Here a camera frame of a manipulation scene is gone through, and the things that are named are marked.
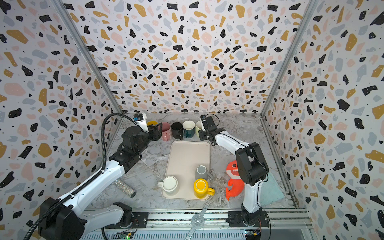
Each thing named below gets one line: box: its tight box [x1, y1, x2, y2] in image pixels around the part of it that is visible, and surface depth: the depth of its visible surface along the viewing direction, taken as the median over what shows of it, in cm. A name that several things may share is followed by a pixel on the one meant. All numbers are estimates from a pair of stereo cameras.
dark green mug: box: [182, 120, 196, 138], surface depth 103 cm
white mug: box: [157, 176, 178, 194], surface depth 80 cm
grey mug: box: [195, 164, 213, 180], surface depth 83 cm
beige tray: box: [161, 140, 211, 201], surface depth 96 cm
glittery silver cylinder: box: [112, 178, 137, 198], surface depth 82 cm
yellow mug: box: [193, 178, 215, 199], surface depth 78 cm
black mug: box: [171, 122, 184, 141], surface depth 104 cm
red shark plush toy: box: [225, 160, 245, 201], surface depth 83 cm
